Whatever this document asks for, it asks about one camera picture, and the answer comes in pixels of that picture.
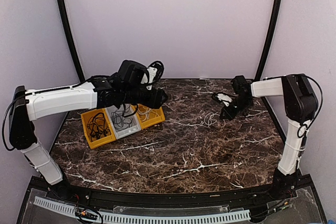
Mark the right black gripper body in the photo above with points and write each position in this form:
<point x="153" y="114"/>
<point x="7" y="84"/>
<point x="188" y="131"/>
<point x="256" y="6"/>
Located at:
<point x="232" y="114"/>

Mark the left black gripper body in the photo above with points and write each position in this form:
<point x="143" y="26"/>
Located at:
<point x="153" y="102"/>

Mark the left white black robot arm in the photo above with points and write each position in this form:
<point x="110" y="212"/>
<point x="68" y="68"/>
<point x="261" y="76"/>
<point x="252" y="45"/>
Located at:
<point x="131" y="84"/>

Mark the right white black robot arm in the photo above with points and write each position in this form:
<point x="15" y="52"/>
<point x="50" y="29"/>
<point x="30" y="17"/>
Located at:
<point x="301" y="106"/>

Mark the yellow bin near back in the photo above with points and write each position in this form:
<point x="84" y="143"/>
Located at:
<point x="148" y="117"/>

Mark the yellow bin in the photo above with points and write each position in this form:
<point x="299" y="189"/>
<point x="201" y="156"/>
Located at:
<point x="148" y="117"/>
<point x="97" y="128"/>

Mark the white plastic bin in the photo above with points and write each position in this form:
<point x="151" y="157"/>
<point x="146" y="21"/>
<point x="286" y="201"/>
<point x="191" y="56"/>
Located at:
<point x="123" y="121"/>

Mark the yellow bin near front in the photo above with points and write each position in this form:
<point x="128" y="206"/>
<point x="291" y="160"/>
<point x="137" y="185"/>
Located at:
<point x="97" y="128"/>

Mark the small circuit board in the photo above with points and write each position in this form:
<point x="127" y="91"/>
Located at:
<point x="85" y="214"/>

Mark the left black frame post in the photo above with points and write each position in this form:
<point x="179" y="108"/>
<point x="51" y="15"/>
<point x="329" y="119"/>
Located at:
<point x="70" y="39"/>

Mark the black frame post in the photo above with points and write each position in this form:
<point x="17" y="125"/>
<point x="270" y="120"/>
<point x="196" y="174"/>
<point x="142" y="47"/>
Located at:
<point x="268" y="39"/>
<point x="70" y="39"/>

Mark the white slotted cable duct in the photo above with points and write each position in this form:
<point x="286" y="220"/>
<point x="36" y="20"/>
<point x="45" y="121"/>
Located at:
<point x="143" y="215"/>

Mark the black front rail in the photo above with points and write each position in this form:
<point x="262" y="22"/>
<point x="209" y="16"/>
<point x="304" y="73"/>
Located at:
<point x="106" y="199"/>

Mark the right black frame post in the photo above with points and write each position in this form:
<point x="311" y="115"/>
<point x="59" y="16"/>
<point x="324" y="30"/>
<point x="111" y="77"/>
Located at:
<point x="268" y="39"/>

